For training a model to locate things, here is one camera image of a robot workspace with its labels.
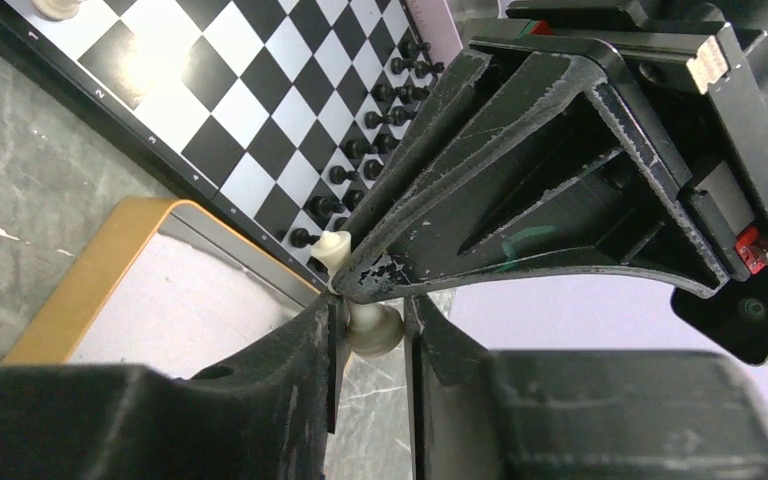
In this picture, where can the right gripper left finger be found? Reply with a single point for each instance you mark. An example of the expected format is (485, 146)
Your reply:
(263, 413)

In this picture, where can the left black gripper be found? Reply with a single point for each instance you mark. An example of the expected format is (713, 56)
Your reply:
(693, 76)

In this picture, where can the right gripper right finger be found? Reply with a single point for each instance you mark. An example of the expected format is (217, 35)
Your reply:
(477, 413)

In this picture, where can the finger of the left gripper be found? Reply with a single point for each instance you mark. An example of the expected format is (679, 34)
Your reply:
(396, 198)
(550, 177)

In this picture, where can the black chess piece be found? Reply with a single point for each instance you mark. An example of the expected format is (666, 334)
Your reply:
(302, 238)

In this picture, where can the black white chess board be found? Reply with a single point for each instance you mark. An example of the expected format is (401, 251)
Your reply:
(274, 114)

